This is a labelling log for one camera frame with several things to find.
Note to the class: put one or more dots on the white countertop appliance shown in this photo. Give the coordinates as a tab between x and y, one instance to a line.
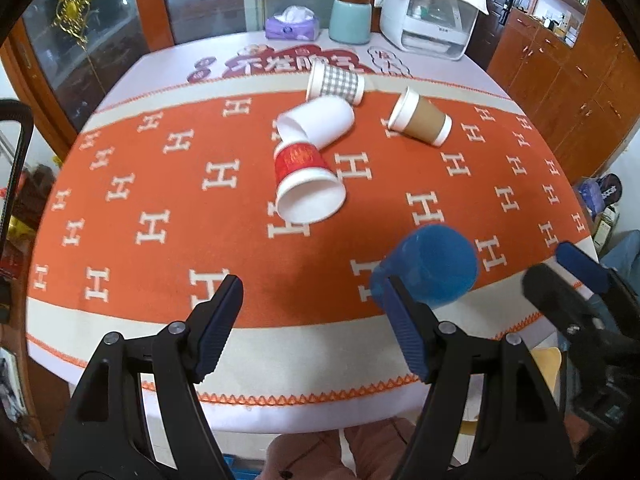
441	28

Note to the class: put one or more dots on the grey checked paper cup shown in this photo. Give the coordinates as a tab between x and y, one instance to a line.
327	80

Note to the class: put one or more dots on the wooden cabinet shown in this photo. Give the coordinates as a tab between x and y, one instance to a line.
573	69

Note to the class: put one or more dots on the glass display cabinet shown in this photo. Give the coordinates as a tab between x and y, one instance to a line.
62	57

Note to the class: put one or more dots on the red and white paper cup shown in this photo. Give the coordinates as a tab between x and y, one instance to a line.
307	191

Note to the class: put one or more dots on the brown sleeve paper cup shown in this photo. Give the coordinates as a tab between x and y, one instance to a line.
416	117

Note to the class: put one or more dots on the teal ceramic canister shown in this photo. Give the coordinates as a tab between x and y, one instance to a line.
350	21

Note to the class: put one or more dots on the orange H-pattern tablecloth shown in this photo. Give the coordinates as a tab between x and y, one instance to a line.
164	195

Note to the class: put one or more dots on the blue plastic cup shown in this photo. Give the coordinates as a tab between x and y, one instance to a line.
437	265

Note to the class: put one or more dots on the purple tissue box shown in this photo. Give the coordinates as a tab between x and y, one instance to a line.
294	23

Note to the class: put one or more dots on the white printed table mat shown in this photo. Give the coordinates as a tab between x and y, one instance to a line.
251	53

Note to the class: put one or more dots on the plain white paper cup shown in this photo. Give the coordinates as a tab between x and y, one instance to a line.
321	121

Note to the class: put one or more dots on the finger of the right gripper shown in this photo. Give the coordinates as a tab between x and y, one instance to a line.
607	362
595	272

